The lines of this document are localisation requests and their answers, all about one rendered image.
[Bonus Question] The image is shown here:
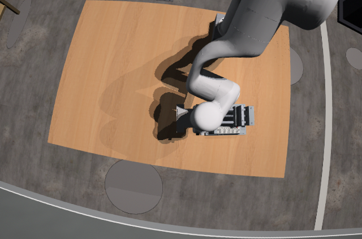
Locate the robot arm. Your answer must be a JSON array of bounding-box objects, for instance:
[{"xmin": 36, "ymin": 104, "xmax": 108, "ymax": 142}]
[{"xmin": 176, "ymin": 0, "xmax": 338, "ymax": 135}]

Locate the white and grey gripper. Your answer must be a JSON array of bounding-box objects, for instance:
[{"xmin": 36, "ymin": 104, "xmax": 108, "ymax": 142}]
[{"xmin": 192, "ymin": 104, "xmax": 200, "ymax": 136}]

